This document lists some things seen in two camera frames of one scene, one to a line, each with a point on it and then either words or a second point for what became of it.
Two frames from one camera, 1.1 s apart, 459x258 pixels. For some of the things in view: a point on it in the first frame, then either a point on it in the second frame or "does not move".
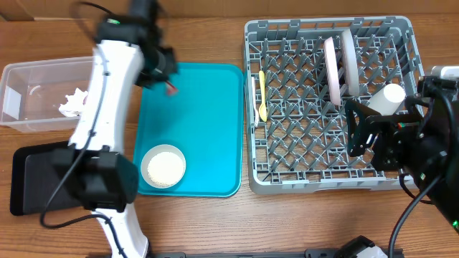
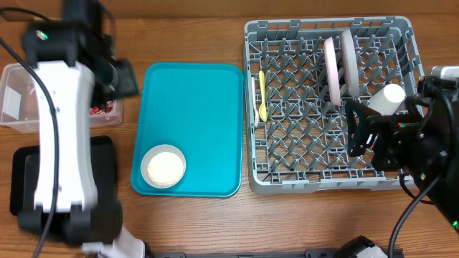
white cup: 388,99 does not move
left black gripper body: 159,67 → 121,83
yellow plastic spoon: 262,110 does not move
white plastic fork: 255,113 does not move
